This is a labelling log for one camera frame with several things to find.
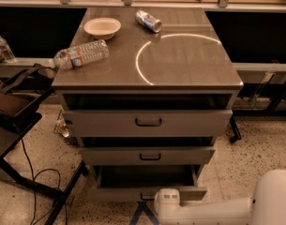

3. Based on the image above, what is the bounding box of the grey drawer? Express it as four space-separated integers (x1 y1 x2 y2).
90 165 207 203
63 110 233 137
80 146 215 166

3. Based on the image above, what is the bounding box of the grey drawer cabinet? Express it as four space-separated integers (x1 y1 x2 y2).
51 7 245 173

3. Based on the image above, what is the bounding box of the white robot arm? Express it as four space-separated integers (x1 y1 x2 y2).
154 170 286 225

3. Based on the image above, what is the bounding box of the crushed silver blue can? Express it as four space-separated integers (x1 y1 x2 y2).
135 10 162 33

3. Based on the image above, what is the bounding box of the small upright water bottle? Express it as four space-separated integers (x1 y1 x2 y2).
0 36 16 63

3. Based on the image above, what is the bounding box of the black side table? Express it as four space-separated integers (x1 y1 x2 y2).
0 112 86 225

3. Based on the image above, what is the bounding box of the white paper bowl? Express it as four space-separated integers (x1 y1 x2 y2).
83 18 121 40

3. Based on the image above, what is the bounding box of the clear plastic water bottle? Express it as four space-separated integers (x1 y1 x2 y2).
49 39 109 69

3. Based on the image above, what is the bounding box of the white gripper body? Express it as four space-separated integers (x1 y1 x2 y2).
154 188 180 218

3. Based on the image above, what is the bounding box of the wire basket with bottle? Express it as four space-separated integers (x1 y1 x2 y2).
53 111 78 146

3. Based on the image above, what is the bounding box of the black cable on floor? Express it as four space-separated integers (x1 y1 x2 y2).
14 125 68 225

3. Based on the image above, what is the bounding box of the dark bag with straps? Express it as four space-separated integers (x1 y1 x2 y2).
0 64 56 129

